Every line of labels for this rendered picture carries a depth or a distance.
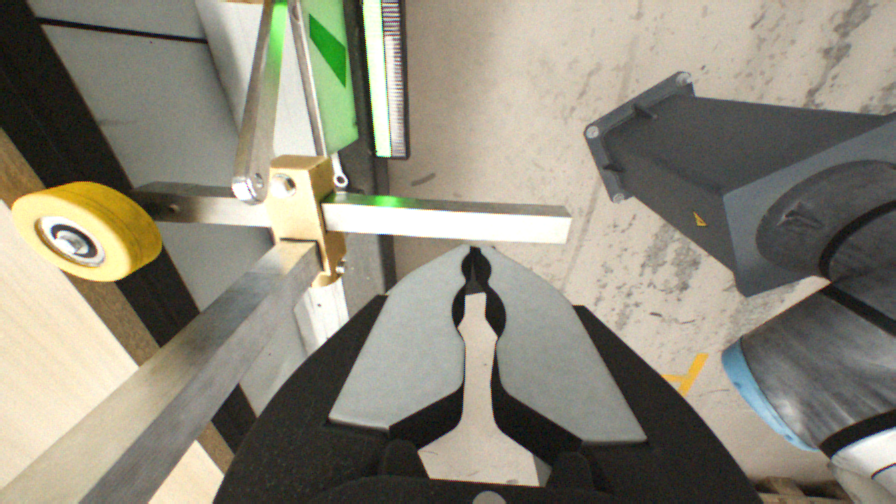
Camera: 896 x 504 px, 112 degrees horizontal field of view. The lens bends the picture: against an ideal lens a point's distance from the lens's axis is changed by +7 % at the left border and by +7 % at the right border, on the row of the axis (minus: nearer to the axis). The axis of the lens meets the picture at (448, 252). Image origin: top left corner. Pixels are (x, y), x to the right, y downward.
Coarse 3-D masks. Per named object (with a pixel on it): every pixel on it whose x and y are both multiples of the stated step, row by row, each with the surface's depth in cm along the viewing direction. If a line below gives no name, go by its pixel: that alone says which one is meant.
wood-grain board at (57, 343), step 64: (0, 128) 23; (0, 192) 23; (0, 256) 26; (0, 320) 30; (64, 320) 30; (128, 320) 32; (0, 384) 37; (64, 384) 36; (0, 448) 46; (192, 448) 43
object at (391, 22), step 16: (384, 0) 31; (384, 16) 31; (384, 32) 32; (400, 48) 33; (400, 64) 34; (400, 80) 34; (400, 96) 35; (400, 112) 36; (400, 128) 37; (400, 144) 38
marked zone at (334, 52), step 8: (312, 16) 25; (312, 24) 25; (320, 24) 27; (312, 32) 25; (320, 32) 27; (328, 32) 28; (312, 40) 26; (320, 40) 27; (328, 40) 28; (336, 40) 30; (320, 48) 27; (328, 48) 29; (336, 48) 30; (344, 48) 32; (328, 56) 29; (336, 56) 30; (344, 56) 32; (328, 64) 29; (336, 64) 30; (344, 64) 32; (336, 72) 31; (344, 72) 32; (344, 80) 33
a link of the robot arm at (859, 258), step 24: (888, 216) 39; (864, 240) 40; (888, 240) 38; (840, 264) 42; (864, 264) 39; (888, 264) 37; (840, 288) 40; (864, 288) 38; (888, 288) 36; (864, 312) 37; (888, 312) 36
